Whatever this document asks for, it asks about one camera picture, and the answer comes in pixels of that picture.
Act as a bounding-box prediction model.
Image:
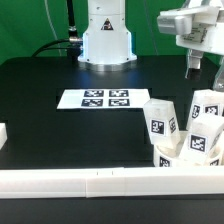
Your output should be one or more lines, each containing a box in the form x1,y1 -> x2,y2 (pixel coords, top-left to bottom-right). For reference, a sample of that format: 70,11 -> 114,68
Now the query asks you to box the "white marker base sheet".
57,89 -> 150,109

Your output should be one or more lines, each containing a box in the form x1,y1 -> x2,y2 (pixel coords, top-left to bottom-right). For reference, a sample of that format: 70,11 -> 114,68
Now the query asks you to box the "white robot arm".
78,0 -> 224,92

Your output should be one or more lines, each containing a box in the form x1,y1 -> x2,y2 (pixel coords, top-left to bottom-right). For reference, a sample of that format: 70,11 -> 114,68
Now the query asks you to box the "white front fence bar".
0,166 -> 224,199

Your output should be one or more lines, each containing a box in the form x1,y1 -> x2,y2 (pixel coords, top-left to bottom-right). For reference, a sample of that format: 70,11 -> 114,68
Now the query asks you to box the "white left fence block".
0,123 -> 7,150

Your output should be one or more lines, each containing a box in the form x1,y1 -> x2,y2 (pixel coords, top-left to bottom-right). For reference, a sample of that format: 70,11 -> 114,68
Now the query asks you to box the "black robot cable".
31,0 -> 84,58

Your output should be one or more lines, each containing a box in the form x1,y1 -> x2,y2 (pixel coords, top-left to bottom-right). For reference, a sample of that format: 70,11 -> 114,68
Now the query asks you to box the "white thin cable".
43,0 -> 64,58

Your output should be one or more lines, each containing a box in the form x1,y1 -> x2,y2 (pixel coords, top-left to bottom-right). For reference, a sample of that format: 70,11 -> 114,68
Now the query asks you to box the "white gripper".
176,22 -> 224,92

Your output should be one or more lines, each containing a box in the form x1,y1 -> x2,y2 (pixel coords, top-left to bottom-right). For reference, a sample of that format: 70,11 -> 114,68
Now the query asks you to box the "white round stool seat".
153,131 -> 224,167

